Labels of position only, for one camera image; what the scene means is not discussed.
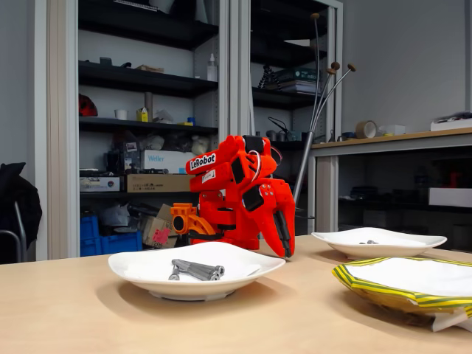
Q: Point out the metal frame chair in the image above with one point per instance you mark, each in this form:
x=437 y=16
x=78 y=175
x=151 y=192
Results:
x=19 y=221

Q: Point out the small white box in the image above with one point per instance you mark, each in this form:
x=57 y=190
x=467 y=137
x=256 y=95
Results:
x=396 y=130

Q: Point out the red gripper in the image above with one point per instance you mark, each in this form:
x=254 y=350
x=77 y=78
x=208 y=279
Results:
x=266 y=215

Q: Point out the white plastic bag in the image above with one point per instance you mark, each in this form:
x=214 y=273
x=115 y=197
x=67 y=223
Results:
x=153 y=142

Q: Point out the brown tape roll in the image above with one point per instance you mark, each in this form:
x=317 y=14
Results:
x=358 y=129

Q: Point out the small blue object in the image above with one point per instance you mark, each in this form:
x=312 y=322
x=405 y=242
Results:
x=348 y=136

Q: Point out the small blue box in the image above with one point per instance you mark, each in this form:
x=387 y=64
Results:
x=191 y=121

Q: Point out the white soft lump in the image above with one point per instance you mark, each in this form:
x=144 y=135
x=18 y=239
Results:
x=200 y=145

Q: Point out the red robot arm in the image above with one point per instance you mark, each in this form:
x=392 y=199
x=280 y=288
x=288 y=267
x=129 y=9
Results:
x=228 y=180

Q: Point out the white tray with parts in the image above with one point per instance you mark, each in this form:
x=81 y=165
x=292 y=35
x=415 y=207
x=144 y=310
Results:
x=450 y=126

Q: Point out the red black helmet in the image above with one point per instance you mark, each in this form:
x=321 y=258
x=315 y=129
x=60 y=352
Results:
x=88 y=107

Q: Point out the white paper cup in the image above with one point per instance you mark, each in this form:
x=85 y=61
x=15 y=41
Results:
x=121 y=114

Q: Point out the stack of books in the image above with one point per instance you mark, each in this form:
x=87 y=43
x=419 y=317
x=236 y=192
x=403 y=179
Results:
x=300 y=86

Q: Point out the tall blue plastic crate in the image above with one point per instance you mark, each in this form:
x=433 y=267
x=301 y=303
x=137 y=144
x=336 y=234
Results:
x=89 y=232

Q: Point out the white square plate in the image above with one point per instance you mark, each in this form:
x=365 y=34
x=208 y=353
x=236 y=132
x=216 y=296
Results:
x=191 y=289
x=326 y=236

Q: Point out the black jacket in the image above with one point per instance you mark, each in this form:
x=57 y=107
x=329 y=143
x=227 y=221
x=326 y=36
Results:
x=18 y=199

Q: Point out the white printed flat box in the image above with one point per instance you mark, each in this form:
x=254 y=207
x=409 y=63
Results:
x=99 y=184

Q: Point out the brown cardboard tube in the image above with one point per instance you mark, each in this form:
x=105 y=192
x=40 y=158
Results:
x=148 y=99

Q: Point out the black flexible tripod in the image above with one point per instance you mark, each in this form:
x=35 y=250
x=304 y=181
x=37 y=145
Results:
x=268 y=75

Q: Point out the long brown carton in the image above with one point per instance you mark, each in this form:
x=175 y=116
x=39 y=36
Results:
x=162 y=183

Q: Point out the grey workbench wooden top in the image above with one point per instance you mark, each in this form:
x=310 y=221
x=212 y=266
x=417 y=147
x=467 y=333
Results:
x=442 y=142

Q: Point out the yellow black striped paper plate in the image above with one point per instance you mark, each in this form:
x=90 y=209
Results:
x=372 y=289

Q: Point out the low blue plastic crate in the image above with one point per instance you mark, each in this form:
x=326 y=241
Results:
x=121 y=243

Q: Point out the small red object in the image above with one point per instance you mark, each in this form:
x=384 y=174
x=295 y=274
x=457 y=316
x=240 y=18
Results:
x=454 y=180

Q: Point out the orange table clamp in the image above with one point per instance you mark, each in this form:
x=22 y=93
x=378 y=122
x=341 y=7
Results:
x=184 y=214

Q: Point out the grey open storage cabinet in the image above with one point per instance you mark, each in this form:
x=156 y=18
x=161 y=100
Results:
x=59 y=110
x=239 y=37

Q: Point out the flat wooden piece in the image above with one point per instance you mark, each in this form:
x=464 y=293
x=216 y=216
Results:
x=149 y=69

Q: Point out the cardboard box pink sticker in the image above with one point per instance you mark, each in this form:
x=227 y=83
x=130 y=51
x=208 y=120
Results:
x=153 y=228

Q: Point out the white plastic bottle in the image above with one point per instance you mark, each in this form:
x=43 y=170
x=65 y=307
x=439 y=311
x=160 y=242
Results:
x=212 y=72

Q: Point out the dark grey small object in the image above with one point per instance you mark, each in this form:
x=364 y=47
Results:
x=105 y=62

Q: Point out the white Weller box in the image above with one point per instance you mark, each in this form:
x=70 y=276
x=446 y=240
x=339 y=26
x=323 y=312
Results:
x=166 y=160

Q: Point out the crumpled clear plastic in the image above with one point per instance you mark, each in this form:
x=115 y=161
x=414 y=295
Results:
x=164 y=117

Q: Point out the small yellow carton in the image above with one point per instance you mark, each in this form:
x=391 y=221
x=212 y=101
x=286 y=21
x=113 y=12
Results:
x=142 y=116

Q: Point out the black hand tool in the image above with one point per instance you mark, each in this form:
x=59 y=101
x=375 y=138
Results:
x=147 y=171

